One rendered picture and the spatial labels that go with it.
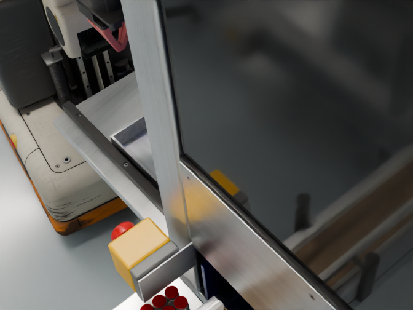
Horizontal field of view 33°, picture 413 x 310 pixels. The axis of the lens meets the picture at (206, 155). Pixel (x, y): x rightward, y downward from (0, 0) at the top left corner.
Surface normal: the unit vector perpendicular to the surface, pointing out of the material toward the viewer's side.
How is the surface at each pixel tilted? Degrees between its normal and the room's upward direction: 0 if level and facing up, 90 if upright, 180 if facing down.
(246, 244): 90
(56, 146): 0
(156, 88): 90
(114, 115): 0
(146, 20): 90
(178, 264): 90
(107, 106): 0
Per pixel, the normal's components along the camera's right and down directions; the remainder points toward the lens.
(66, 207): 0.41, 0.69
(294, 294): -0.77, 0.52
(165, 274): 0.63, 0.58
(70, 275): -0.07, -0.62
